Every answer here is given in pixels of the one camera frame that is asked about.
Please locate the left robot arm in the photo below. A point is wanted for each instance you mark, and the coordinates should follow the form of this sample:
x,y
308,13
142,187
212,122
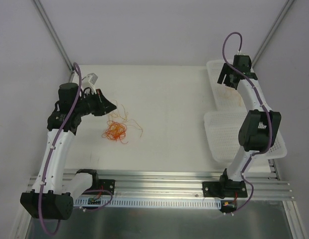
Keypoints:
x,y
48,199

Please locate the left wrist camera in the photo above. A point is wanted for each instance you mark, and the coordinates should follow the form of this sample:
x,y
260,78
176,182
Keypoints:
x,y
89,81

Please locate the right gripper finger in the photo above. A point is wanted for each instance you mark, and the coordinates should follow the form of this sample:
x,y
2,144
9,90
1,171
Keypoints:
x,y
232,80
224,77

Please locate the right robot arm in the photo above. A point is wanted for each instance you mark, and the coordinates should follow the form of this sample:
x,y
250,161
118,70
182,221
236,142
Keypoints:
x,y
260,126

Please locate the near white plastic basket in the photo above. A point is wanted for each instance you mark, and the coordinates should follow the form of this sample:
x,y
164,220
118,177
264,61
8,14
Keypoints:
x,y
222,128

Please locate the red orange wire ball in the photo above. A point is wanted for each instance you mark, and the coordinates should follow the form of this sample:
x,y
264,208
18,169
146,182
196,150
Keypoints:
x,y
115,131

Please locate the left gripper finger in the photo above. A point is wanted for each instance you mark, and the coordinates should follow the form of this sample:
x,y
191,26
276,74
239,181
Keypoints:
x,y
107,108
104,100

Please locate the right aluminium frame post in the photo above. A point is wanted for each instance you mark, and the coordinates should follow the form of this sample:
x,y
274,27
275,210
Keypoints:
x,y
272,31

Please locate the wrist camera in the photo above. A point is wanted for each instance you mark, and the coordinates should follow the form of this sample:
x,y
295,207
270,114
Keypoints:
x,y
89,81
239,52

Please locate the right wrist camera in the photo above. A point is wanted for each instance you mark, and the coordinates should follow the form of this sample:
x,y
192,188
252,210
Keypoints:
x,y
239,52

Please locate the far white plastic basket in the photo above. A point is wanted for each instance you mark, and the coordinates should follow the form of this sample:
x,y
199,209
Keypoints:
x,y
229,97

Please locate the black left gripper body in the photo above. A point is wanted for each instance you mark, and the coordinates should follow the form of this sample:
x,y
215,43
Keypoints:
x,y
100,104

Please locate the white slotted cable duct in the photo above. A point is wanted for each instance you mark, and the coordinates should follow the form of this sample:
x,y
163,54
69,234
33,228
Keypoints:
x,y
196,203

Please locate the aluminium mounting rail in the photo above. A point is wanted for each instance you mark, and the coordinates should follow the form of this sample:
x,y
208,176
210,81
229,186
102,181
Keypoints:
x,y
188,185

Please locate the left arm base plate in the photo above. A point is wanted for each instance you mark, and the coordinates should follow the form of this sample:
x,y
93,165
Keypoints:
x,y
107,184

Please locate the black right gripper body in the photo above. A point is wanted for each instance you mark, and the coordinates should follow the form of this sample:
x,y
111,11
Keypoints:
x,y
229,75

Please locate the left aluminium frame post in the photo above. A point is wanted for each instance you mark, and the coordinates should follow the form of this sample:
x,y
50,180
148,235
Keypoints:
x,y
52,32

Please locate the white plastic basket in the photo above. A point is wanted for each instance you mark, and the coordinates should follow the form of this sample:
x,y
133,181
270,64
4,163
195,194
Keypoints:
x,y
229,97
222,128

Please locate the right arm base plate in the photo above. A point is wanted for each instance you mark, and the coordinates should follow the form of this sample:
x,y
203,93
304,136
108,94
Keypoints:
x,y
220,190

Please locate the aluminium frame post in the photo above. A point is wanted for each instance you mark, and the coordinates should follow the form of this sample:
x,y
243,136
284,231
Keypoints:
x,y
52,32
272,31

